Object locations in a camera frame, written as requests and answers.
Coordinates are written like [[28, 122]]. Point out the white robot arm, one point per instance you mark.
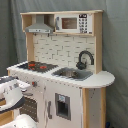
[[11, 89]]

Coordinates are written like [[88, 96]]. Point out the wooden toy kitchen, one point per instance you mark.
[[87, 97]]

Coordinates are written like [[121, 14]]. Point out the black toy faucet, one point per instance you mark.
[[82, 63]]

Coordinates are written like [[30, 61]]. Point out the black stovetop red burners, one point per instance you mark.
[[37, 66]]

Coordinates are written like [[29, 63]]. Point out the red stove knob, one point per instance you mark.
[[34, 84]]

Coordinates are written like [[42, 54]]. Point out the ice dispenser panel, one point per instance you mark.
[[62, 103]]

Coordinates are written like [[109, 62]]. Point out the toy microwave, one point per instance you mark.
[[74, 23]]

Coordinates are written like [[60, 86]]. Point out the grey range hood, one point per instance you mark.
[[39, 26]]

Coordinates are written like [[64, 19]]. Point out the oven door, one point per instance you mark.
[[30, 108]]

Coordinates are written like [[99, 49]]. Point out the grey cabinet door handle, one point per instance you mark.
[[49, 110]]

